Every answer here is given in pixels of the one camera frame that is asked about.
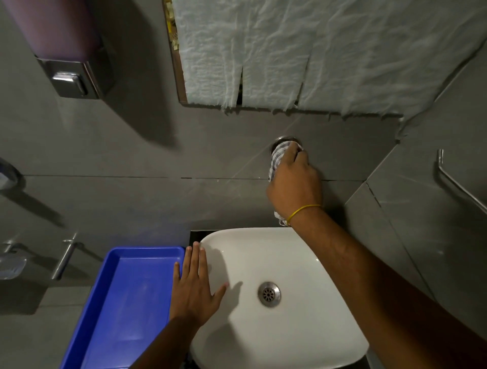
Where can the person's left hand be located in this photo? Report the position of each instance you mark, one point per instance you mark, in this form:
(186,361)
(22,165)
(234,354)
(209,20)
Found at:
(192,296)

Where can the person's right hand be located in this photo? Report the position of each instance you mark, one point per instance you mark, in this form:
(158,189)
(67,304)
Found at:
(295,186)

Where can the person's left little finger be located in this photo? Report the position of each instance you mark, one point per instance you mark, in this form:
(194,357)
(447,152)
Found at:
(176,275)

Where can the person's left middle finger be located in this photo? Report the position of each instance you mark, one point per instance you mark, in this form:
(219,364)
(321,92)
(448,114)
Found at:
(195,262)

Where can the person's right fingers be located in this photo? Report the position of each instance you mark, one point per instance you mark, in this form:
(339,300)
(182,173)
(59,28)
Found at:
(295,154)

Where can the person's left thumb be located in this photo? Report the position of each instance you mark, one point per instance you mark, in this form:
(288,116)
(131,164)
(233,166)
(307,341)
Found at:
(220,294)

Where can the grey checkered cleaning cloth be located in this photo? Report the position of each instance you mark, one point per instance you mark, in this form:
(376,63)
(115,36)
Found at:
(276,161)

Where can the person's right forearm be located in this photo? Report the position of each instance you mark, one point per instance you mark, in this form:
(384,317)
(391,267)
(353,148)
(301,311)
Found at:
(380,296)

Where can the person's left forearm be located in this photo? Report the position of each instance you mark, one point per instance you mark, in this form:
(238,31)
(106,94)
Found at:
(167,348)

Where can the chrome sink drain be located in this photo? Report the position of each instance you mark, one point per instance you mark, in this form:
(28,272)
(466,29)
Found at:
(269,294)

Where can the blue plastic tray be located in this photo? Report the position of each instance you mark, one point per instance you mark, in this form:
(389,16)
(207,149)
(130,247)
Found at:
(129,304)

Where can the yellow wrist band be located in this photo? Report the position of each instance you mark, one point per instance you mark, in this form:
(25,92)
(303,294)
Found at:
(300,210)

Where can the white ceramic sink basin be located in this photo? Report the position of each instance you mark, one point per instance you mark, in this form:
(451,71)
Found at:
(304,262)

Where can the chrome wall tap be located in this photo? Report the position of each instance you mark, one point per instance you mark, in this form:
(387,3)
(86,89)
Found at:
(280,139)

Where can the brown wooden mirror frame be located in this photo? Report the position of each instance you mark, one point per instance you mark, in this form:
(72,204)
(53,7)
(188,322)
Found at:
(175,64)

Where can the chrome towel rail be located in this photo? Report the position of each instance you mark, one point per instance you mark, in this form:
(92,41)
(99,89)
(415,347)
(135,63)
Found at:
(456,184)

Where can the chrome wall soap dish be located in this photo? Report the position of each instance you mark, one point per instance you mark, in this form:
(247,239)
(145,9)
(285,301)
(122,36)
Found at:
(11,264)

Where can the purple wall soap dispenser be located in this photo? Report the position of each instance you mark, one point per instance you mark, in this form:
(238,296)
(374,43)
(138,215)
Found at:
(64,41)

